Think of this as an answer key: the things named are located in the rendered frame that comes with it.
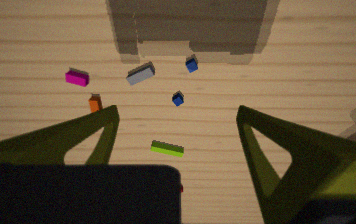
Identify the grey rectangular bar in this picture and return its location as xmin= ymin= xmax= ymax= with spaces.
xmin=126 ymin=64 xmax=155 ymax=86

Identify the small blue block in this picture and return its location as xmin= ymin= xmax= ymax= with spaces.
xmin=172 ymin=93 xmax=184 ymax=106
xmin=185 ymin=58 xmax=198 ymax=73

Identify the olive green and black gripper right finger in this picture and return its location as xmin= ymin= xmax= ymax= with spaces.
xmin=236 ymin=105 xmax=356 ymax=224

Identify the magenta rod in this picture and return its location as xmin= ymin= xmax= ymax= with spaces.
xmin=65 ymin=70 xmax=89 ymax=87

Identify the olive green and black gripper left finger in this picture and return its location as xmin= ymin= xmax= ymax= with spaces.
xmin=0 ymin=105 xmax=120 ymax=165

